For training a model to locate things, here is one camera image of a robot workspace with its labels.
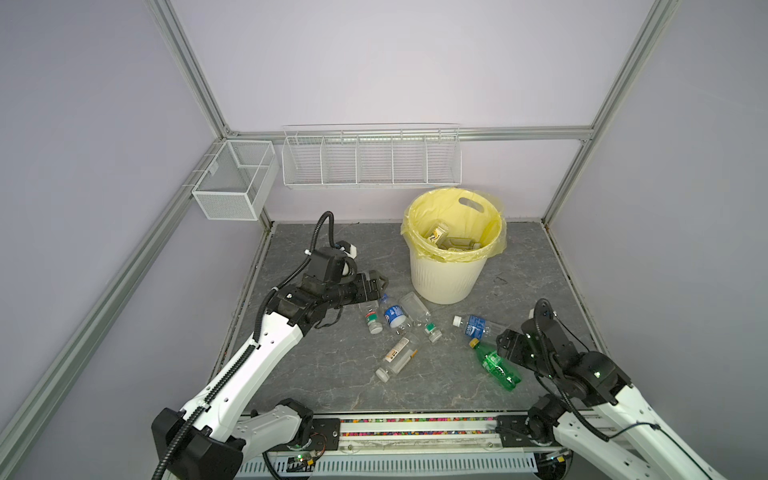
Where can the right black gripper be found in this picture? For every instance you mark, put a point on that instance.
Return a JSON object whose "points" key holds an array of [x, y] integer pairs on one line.
{"points": [[513, 352]]}

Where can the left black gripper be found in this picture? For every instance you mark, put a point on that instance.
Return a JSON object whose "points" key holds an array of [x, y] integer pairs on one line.
{"points": [[363, 295]]}

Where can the green bottle yellow cap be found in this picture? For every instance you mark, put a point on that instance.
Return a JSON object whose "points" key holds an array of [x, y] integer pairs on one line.
{"points": [[499, 368]]}

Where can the blue label bottle white cap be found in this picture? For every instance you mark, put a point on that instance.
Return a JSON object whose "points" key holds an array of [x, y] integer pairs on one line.
{"points": [[476, 327]]}

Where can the clear bottle yellow white label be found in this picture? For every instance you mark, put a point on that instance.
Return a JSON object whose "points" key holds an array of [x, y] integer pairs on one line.
{"points": [[398, 357]]}

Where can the clear bottle green white label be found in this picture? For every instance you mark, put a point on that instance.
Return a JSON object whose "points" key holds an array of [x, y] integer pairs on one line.
{"points": [[437, 234]]}

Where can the clear bottle purple label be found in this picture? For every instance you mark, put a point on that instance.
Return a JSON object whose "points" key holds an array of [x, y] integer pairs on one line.
{"points": [[459, 244]]}

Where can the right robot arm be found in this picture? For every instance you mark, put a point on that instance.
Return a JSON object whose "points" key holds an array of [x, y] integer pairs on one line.
{"points": [[593, 410]]}

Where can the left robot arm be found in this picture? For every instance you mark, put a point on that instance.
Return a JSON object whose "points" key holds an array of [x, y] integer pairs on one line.
{"points": [[211, 436]]}

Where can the white plastic waste bin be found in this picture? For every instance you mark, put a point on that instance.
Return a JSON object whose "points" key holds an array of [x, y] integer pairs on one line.
{"points": [[444, 283]]}

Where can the yellow plastic bin liner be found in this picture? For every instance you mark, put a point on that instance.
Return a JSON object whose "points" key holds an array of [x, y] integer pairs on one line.
{"points": [[467, 213]]}

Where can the clear bottle red green label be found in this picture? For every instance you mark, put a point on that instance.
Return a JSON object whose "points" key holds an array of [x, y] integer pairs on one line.
{"points": [[371, 317]]}

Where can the clear bottle blue label cap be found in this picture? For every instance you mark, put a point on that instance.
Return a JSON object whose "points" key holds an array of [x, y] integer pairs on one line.
{"points": [[393, 312]]}

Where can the clear bottle green neck label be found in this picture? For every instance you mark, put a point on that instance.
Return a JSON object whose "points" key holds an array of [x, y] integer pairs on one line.
{"points": [[420, 316]]}

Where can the small white mesh basket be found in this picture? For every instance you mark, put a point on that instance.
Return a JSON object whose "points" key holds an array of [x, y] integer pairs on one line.
{"points": [[236, 183]]}

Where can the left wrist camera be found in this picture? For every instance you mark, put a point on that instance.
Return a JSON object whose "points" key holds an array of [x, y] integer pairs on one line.
{"points": [[350, 250]]}

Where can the long white wire basket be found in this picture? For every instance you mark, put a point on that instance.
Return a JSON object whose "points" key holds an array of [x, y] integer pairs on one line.
{"points": [[390, 155]]}

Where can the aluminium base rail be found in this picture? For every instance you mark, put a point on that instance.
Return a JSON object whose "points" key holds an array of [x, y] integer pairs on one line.
{"points": [[459, 444]]}

